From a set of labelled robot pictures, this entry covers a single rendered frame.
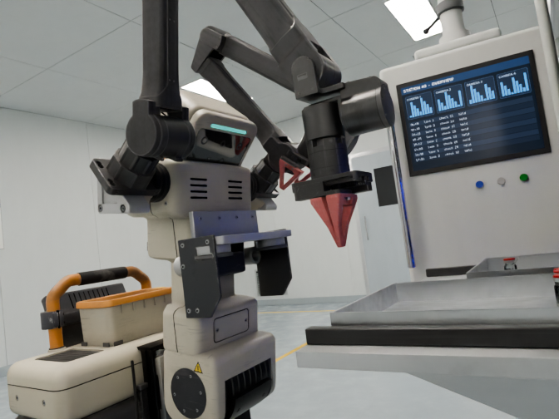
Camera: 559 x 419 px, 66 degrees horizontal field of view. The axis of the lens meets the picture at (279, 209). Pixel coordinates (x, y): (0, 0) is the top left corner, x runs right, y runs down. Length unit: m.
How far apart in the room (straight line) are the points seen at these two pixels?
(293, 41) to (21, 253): 5.24
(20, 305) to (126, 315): 4.52
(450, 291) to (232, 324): 0.49
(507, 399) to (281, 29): 0.55
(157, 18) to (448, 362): 0.69
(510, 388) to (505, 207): 0.95
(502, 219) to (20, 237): 5.11
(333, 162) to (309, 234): 6.24
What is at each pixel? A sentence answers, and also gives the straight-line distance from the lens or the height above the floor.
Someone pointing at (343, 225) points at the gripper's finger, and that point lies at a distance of 0.63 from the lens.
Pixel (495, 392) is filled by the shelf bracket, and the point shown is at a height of 0.81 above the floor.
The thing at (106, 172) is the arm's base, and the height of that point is 1.19.
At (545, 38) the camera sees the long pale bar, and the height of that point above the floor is 1.41.
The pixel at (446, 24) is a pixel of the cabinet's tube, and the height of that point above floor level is 1.66.
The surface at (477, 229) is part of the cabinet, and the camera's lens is 1.47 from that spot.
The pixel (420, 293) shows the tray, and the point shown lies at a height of 0.90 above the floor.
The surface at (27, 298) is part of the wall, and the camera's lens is 5.73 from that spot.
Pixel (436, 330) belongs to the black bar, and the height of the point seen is 0.90.
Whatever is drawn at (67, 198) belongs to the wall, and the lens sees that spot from 6.08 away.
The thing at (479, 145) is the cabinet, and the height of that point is 1.23.
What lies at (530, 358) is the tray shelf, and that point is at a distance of 0.48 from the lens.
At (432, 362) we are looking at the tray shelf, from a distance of 0.50.
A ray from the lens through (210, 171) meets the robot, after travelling 1.00.
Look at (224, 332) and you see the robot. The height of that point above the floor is 0.83.
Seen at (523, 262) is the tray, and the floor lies 0.90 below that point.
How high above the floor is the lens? 1.01
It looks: 4 degrees up
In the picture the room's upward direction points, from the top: 7 degrees counter-clockwise
